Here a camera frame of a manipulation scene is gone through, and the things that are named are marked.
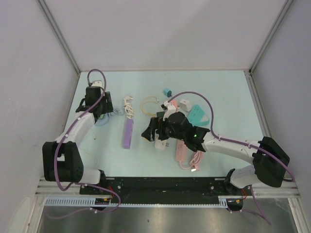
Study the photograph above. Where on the pink cube socket adapter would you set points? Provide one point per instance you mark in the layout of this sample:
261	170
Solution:
175	104

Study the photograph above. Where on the pink power strip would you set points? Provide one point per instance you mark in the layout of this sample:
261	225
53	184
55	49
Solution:
181	151

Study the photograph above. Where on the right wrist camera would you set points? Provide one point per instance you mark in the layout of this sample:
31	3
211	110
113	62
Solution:
168	108

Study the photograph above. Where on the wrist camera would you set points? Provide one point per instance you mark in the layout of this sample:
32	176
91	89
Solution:
168	108
97	83

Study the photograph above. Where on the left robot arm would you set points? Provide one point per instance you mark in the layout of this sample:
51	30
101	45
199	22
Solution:
61	158

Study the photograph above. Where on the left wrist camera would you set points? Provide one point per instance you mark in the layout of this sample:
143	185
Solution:
97	83

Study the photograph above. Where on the teal power strip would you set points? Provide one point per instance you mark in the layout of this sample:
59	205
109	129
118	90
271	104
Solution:
197	117

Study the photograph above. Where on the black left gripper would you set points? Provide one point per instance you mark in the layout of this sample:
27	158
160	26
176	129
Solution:
107	107

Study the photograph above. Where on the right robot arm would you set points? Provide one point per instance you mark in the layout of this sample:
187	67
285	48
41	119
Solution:
267	160

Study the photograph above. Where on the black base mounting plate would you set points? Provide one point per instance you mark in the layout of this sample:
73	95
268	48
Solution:
207	185

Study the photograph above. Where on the blue round socket base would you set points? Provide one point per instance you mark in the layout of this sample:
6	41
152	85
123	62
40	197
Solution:
102	120

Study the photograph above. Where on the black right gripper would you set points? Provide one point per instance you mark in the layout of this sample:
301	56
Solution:
149	133

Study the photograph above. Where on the blue cable duct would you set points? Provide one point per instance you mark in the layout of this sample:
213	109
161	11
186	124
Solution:
204	202

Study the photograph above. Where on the white charger plug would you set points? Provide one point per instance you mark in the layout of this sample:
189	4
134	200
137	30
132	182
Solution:
161	144

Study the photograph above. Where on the purple socket block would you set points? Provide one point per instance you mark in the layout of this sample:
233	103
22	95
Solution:
127	133

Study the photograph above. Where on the dark green charger block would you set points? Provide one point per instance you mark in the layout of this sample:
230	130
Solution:
160	114

